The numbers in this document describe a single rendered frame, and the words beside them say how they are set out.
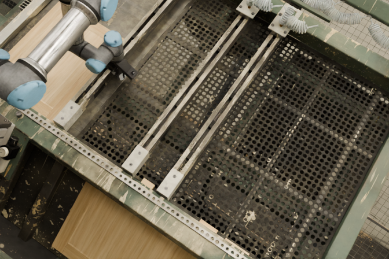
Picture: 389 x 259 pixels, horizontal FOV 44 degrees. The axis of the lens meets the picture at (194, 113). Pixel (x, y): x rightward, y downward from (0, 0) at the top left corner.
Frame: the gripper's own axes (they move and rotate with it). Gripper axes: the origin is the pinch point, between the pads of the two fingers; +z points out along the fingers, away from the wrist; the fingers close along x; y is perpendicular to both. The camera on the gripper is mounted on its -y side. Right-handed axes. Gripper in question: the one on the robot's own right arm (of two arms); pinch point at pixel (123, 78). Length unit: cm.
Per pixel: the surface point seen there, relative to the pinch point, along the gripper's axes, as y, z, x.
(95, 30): 28.8, 0.0, -14.0
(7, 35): 61, -3, 15
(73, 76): 21.1, 0.5, 12.9
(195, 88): -32.9, -4.4, -13.9
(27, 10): 63, -3, -2
